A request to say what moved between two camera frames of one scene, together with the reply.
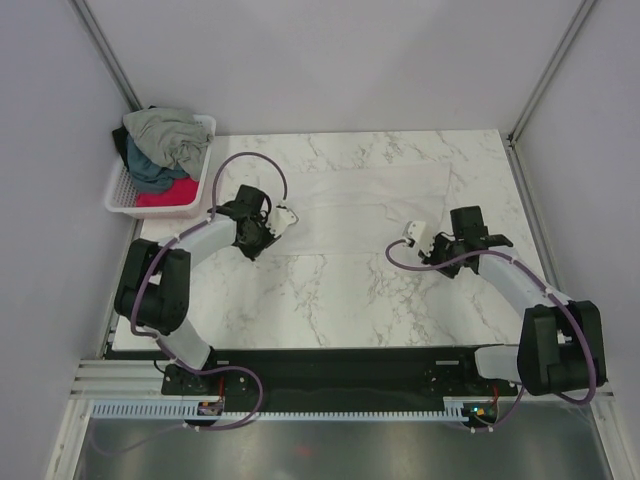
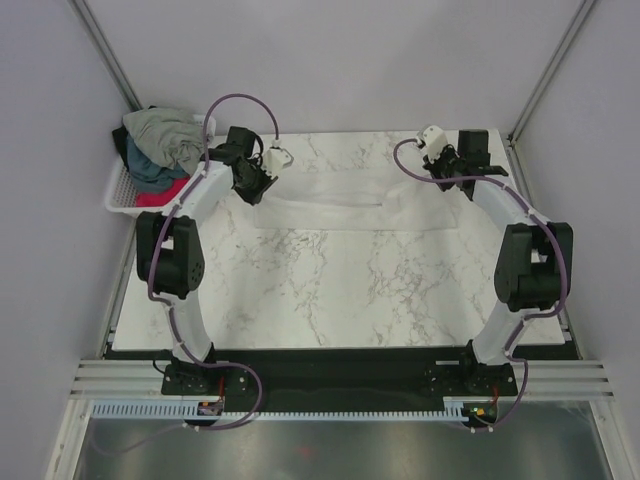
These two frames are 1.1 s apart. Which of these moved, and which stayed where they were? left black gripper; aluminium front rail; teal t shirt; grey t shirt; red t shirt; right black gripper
Moved: left black gripper; right black gripper
Stayed: grey t shirt; aluminium front rail; red t shirt; teal t shirt
